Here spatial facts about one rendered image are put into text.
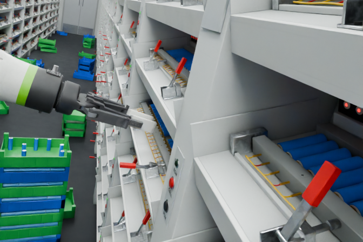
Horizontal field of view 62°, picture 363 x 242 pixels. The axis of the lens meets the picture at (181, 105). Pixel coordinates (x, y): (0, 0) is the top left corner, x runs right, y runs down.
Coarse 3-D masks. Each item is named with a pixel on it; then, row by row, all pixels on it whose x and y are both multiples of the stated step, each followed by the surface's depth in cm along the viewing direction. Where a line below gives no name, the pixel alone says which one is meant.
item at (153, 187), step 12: (132, 96) 109; (144, 96) 110; (132, 108) 110; (132, 132) 92; (144, 132) 91; (144, 144) 84; (144, 156) 78; (156, 156) 77; (144, 180) 68; (156, 180) 67; (156, 192) 64; (156, 204) 54
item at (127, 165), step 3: (120, 162) 67; (120, 165) 66; (123, 165) 67; (126, 165) 67; (129, 165) 67; (132, 165) 67; (135, 165) 68; (138, 165) 68; (141, 165) 69; (144, 165) 69; (147, 165) 69; (150, 165) 69; (126, 168) 67; (129, 168) 67; (132, 168) 67; (135, 168) 68; (141, 168) 68; (144, 168) 68; (147, 168) 68
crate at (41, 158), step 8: (8, 136) 149; (16, 144) 153; (32, 144) 157; (40, 144) 158; (56, 144) 161; (64, 144) 162; (0, 152) 133; (8, 152) 147; (16, 152) 149; (32, 152) 152; (40, 152) 154; (48, 152) 155; (56, 152) 157; (64, 152) 159; (0, 160) 134; (8, 160) 135; (16, 160) 137; (24, 160) 138; (32, 160) 140; (40, 160) 141; (48, 160) 142; (56, 160) 144; (64, 160) 146
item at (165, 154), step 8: (144, 104) 106; (144, 112) 101; (152, 120) 92; (160, 136) 82; (160, 144) 78; (152, 152) 77; (160, 152) 75; (168, 152) 74; (160, 160) 73; (168, 160) 70; (160, 176) 67
